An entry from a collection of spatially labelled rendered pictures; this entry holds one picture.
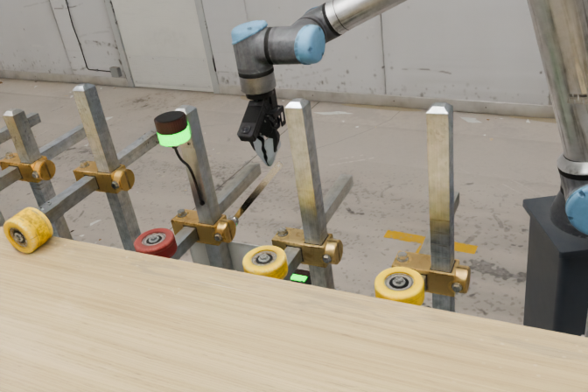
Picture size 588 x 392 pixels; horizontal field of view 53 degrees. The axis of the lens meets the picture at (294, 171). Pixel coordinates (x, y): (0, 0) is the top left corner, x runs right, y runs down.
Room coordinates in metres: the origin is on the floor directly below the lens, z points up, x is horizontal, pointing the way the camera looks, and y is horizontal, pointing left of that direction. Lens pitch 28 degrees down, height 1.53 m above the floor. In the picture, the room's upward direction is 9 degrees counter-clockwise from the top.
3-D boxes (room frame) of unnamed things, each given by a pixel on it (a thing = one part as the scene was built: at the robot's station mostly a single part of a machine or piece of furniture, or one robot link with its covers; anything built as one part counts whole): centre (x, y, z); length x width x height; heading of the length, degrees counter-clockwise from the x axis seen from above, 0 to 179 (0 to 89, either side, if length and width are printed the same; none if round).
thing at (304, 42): (1.39, -0.05, 1.14); 0.12 x 0.12 x 0.09; 66
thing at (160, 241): (0.99, 0.30, 0.85); 0.08 x 0.08 x 0.11
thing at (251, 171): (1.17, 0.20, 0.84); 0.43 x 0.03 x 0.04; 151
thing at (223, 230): (1.10, 0.22, 0.85); 0.14 x 0.06 x 0.05; 61
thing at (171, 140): (1.05, 0.22, 1.10); 0.06 x 0.06 x 0.02
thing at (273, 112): (1.44, 0.05, 0.97); 0.09 x 0.08 x 0.12; 151
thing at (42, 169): (1.35, 0.65, 0.95); 0.14 x 0.06 x 0.05; 61
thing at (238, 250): (1.10, 0.16, 0.75); 0.26 x 0.01 x 0.10; 61
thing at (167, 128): (1.05, 0.22, 1.12); 0.06 x 0.06 x 0.02
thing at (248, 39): (1.43, 0.05, 1.14); 0.10 x 0.09 x 0.12; 66
